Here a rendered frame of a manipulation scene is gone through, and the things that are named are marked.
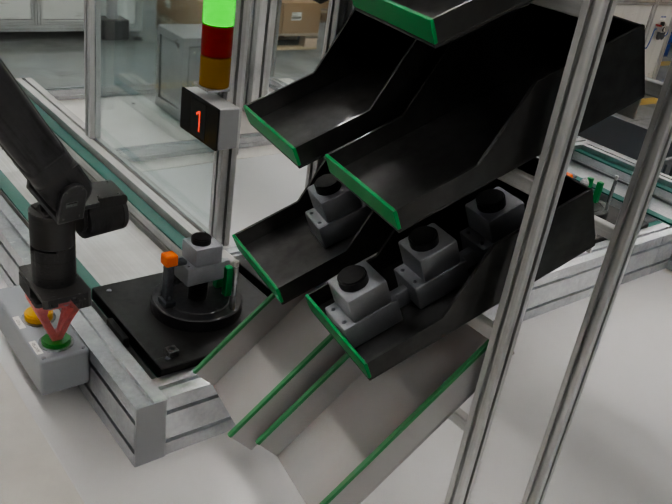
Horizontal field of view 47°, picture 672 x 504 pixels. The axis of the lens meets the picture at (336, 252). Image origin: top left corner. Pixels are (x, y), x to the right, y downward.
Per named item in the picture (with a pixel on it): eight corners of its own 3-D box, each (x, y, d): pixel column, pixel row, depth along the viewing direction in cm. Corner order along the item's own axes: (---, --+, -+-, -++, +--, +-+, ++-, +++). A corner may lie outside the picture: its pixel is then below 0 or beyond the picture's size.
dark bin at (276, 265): (282, 305, 85) (261, 255, 80) (238, 250, 95) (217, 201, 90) (490, 190, 91) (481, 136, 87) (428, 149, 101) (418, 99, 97)
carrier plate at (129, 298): (161, 381, 108) (161, 368, 107) (91, 298, 123) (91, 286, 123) (301, 337, 122) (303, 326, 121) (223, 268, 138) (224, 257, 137)
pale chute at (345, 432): (326, 537, 83) (303, 524, 80) (276, 455, 93) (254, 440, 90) (515, 353, 83) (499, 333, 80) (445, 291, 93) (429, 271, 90)
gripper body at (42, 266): (64, 268, 111) (63, 222, 108) (92, 302, 105) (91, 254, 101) (18, 278, 108) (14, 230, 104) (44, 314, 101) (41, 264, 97)
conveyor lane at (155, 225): (160, 431, 112) (162, 375, 107) (-19, 199, 167) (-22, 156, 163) (317, 375, 129) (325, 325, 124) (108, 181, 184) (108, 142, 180)
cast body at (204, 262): (187, 287, 116) (189, 246, 113) (173, 274, 119) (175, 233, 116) (235, 276, 121) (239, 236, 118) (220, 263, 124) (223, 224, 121)
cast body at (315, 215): (325, 249, 90) (308, 201, 85) (310, 231, 93) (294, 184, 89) (388, 218, 91) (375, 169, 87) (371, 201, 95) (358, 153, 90)
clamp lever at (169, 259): (164, 302, 116) (166, 258, 113) (157, 296, 117) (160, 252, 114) (185, 297, 118) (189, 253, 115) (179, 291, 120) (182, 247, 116)
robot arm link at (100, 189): (26, 149, 97) (62, 189, 93) (108, 135, 105) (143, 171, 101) (20, 223, 104) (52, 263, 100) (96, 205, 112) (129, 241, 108)
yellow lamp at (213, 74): (208, 90, 125) (210, 60, 123) (193, 81, 128) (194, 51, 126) (235, 88, 128) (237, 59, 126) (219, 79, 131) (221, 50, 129)
